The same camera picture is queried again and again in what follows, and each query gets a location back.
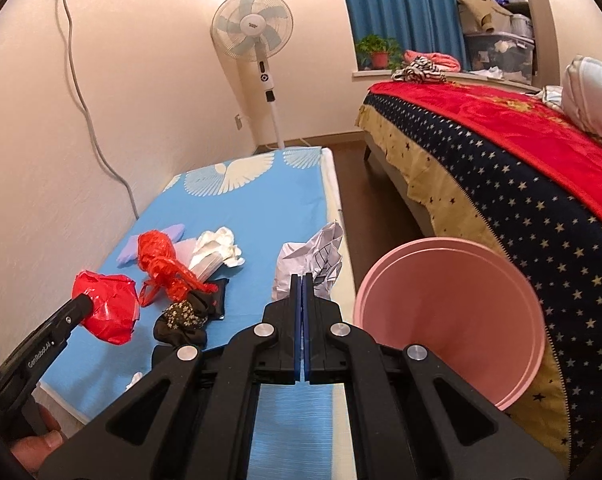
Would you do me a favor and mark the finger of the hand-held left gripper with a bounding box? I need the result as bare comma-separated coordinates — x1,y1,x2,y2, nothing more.
46,295,94,347

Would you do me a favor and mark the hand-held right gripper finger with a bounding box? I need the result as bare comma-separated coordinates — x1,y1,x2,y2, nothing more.
303,272,566,480
36,274,302,480

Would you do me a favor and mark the red plastic bag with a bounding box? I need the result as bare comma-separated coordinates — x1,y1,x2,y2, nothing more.
72,270,140,345

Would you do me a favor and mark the white paper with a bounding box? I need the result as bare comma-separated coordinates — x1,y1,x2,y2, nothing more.
273,220,345,303

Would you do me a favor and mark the black snack packet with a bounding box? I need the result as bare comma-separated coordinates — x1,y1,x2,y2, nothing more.
201,277,230,321

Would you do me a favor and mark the red mesh bag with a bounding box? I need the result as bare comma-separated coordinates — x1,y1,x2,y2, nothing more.
137,229,219,311

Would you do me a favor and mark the black floral cloth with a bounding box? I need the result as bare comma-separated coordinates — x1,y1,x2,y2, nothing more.
153,290,222,348

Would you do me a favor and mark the pink plastic bin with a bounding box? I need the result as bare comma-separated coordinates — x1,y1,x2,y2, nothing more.
353,236,546,411

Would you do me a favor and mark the person's left hand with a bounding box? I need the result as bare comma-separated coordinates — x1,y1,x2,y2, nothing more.
11,407,64,476

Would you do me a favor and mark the purple cloth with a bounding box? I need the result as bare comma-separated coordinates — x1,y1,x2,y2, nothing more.
103,222,186,266

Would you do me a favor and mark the white crumpled tissue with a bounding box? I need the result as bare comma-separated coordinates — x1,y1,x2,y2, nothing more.
196,226,244,268

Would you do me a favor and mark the blue printed bed sheet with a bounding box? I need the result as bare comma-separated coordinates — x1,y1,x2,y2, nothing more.
31,147,354,480

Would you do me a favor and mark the white mattress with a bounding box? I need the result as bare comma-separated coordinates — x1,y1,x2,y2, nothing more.
321,149,356,311

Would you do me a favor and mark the bed with starry blanket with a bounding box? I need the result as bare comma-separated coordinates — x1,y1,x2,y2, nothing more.
356,92,602,471

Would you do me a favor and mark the white window sill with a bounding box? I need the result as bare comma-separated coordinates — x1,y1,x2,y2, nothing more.
352,70,542,93

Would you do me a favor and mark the striped black white cloth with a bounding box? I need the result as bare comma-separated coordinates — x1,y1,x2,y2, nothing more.
392,57,449,84

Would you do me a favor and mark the red blanket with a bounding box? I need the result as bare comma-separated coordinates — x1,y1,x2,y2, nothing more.
368,80,602,238

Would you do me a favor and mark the potted green plant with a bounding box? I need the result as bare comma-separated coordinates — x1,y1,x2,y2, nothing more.
355,35,404,71

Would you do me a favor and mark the pink cloth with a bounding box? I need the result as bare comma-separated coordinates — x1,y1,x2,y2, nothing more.
403,50,462,72

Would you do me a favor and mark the white standing fan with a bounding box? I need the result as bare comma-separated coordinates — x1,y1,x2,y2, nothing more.
211,0,296,151

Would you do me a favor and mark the clear plastic storage box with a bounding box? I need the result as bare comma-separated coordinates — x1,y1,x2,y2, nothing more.
463,30,536,83

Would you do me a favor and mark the blue curtain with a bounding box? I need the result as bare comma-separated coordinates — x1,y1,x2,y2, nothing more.
336,0,489,73

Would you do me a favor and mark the beige clothing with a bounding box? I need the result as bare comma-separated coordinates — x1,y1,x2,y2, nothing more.
456,0,514,36

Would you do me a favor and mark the plaid grey pillow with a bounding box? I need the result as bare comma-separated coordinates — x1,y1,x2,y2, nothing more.
541,55,602,158

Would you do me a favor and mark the grey storage bag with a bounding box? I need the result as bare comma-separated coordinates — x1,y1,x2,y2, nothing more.
511,12,534,38

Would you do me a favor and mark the grey power cable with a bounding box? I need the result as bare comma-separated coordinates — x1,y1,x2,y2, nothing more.
56,0,142,221

